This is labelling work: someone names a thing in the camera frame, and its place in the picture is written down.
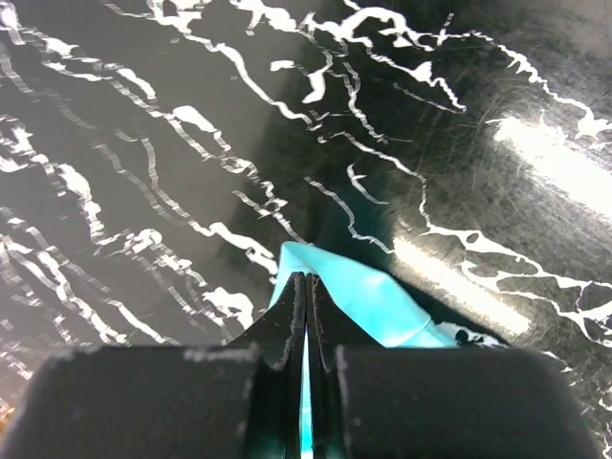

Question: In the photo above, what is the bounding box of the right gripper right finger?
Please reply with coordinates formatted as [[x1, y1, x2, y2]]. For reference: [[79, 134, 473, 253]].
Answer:
[[305, 275, 599, 458]]

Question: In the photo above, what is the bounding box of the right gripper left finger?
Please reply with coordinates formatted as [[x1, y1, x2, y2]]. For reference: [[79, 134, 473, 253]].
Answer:
[[1, 273, 306, 458]]

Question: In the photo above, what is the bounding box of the teal t-shirt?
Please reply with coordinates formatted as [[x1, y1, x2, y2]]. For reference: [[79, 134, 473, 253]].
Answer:
[[265, 241, 460, 459]]

